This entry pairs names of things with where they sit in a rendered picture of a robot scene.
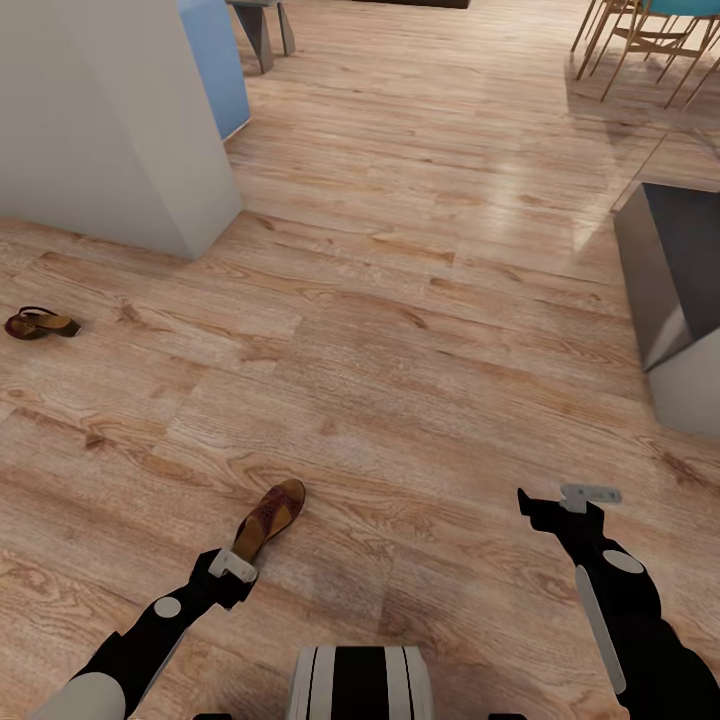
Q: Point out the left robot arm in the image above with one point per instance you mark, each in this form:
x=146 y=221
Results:
x=125 y=667

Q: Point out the sandal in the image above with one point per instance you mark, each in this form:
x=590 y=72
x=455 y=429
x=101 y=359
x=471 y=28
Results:
x=31 y=324
x=277 y=510

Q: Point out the coffee table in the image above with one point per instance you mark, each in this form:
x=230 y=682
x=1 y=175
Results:
x=252 y=16

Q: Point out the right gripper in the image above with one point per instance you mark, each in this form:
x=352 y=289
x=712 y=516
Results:
x=551 y=517

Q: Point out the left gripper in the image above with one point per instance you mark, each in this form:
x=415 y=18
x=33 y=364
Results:
x=225 y=590

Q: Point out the stairs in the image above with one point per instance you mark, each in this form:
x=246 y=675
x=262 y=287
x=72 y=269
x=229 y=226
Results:
x=667 y=225

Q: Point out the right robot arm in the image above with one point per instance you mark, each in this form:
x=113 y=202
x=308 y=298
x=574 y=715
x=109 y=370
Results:
x=652 y=674

